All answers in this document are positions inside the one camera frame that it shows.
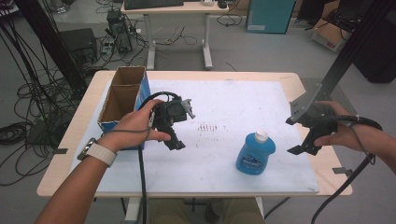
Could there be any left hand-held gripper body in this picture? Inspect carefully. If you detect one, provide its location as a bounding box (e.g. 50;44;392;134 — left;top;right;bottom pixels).
151;98;197;131

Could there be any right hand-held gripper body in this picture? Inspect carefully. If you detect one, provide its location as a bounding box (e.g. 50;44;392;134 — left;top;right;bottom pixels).
285;82;339;133

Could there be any blue bottle with white cap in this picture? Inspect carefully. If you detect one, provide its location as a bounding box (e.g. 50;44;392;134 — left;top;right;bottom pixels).
235;129;277;175

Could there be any blue cardboard box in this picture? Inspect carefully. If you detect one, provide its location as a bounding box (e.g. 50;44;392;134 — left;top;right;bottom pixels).
97;65;152;151

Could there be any person's right hand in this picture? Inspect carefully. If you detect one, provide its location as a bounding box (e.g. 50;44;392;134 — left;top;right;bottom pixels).
313;100;375;153

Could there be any person's left hand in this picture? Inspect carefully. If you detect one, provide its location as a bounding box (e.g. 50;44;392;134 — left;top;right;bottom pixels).
105;99;172;154

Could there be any white table mat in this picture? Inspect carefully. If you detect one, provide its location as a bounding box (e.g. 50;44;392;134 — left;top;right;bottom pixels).
68;78;320;194

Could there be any person's left leg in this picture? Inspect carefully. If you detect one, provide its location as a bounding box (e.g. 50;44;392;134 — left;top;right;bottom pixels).
148;198;196;224

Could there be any person's leg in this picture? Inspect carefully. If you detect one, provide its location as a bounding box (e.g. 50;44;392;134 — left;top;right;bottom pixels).
217;198;269;224
148;198;196;224

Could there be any wristwatch with white band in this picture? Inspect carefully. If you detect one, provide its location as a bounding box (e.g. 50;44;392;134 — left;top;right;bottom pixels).
77;136;118;168

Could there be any white table leg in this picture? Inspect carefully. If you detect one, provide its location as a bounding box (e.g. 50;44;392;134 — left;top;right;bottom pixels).
123;197;143;224

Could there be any person's right leg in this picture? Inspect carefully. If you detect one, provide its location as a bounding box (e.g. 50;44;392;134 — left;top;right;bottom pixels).
217;198;269;224

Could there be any brown cardboard box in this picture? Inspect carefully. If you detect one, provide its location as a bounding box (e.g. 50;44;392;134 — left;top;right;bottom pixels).
311;0;353;53

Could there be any black metal stand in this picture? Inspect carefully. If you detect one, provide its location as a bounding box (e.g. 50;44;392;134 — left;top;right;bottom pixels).
314;0;396;104
13;0;89;96

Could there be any black cabinet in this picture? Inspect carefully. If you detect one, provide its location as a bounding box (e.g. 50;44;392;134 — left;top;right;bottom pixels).
352;12;396;84

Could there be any black computer tower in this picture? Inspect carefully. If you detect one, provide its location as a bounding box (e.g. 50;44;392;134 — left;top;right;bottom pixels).
106;8;134;54

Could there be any white-legged wooden desk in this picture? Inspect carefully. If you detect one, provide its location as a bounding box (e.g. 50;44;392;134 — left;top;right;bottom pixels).
120;0;230;71

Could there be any black keyboard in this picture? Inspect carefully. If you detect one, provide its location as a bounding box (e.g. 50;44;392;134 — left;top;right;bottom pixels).
123;0;185;11

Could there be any teal cabinet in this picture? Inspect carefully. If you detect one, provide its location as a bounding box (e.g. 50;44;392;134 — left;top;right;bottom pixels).
245;0;297;35

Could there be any black equipment box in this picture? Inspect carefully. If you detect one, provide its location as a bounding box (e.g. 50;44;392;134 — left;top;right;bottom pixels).
58;27;98;65

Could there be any left hand-held gripper black cable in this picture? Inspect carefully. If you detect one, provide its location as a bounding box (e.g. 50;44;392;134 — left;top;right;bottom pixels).
136;91;182;224

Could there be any black floor cable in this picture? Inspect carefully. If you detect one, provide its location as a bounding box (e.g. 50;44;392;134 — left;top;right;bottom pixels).
263;196;291;219

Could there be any bundle of black floor cables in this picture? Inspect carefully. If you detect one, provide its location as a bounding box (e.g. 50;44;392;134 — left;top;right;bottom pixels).
0;18;78;188

